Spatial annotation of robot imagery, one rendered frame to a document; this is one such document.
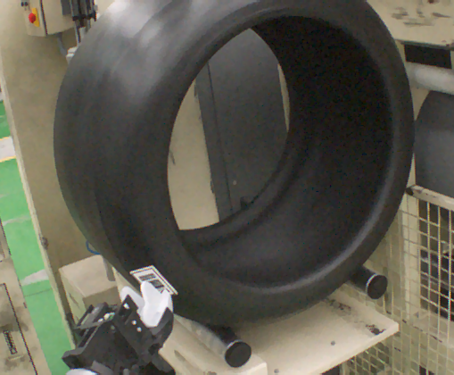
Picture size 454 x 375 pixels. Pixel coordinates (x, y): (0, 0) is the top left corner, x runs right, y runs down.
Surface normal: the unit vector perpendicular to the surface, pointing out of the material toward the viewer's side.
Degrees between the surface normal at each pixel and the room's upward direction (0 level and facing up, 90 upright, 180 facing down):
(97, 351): 70
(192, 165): 90
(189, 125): 90
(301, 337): 0
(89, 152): 75
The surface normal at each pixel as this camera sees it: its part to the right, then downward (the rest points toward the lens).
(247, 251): 0.07, -0.59
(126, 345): -0.30, 0.50
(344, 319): -0.15, -0.92
